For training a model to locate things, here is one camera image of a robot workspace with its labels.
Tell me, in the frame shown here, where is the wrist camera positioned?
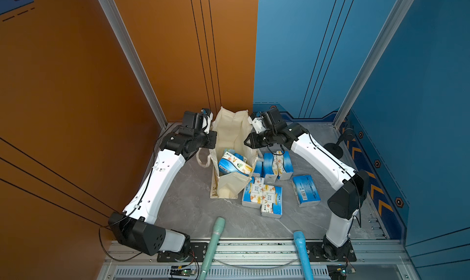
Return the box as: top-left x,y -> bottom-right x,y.
249,112 -> 267,134
201,108 -> 214,134

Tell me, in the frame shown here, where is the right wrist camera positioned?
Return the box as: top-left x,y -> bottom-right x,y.
249,112 -> 267,134

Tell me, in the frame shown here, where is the row tissue pack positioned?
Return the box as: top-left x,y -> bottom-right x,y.
263,153 -> 279,184
275,151 -> 294,181
252,160 -> 263,177

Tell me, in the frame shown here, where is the tissue pack right of pair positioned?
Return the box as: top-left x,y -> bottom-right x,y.
261,185 -> 283,219

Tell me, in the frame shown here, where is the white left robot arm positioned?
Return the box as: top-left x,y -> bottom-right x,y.
108,109 -> 217,259

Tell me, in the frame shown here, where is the back row tissue pack right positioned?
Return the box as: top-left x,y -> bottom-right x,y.
275,151 -> 294,181

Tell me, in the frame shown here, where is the black round-base stand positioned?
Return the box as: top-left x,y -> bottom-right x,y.
323,128 -> 355,159

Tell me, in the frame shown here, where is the back row tissue pack left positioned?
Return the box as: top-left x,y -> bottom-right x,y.
252,160 -> 263,177

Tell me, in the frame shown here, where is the back row tissue pack middle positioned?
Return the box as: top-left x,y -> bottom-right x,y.
263,153 -> 279,184

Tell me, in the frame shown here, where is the blue handle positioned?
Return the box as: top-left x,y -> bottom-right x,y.
293,231 -> 314,280

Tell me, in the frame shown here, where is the circuit board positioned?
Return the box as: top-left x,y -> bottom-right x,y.
327,265 -> 356,280
168,266 -> 198,280

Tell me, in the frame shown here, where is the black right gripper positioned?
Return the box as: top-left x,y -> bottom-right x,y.
242,130 -> 277,149

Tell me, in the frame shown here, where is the left circuit board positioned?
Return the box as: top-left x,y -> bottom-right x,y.
168,266 -> 198,280

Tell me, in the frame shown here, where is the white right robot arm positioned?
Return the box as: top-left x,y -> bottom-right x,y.
244,108 -> 370,262

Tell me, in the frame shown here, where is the tissue pack of pair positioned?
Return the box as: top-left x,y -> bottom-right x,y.
241,177 -> 264,209
261,185 -> 283,219

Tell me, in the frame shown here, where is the green handle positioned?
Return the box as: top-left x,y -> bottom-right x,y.
199,217 -> 225,280

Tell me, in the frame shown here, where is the aluminium corner post left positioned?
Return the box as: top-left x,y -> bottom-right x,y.
98,0 -> 168,128

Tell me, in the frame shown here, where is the tissue pack left of pair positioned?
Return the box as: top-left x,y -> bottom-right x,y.
241,177 -> 264,209

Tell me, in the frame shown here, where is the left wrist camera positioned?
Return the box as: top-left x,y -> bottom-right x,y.
201,108 -> 214,134

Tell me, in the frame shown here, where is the blue white tissue pack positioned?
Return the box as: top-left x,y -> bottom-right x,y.
219,149 -> 253,176

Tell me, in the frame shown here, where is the aluminium corner post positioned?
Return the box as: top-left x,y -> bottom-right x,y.
332,0 -> 415,129
98,0 -> 168,128

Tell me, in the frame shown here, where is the aluminium corner post right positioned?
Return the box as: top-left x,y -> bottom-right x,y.
332,0 -> 415,129

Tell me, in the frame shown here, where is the right circuit board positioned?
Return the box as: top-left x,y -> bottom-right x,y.
327,265 -> 356,280

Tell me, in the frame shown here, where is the aluminium front rail frame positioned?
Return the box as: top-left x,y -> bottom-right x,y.
98,239 -> 420,280

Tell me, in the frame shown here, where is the cream floral canvas bag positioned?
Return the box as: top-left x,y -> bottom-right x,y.
196,108 -> 259,199

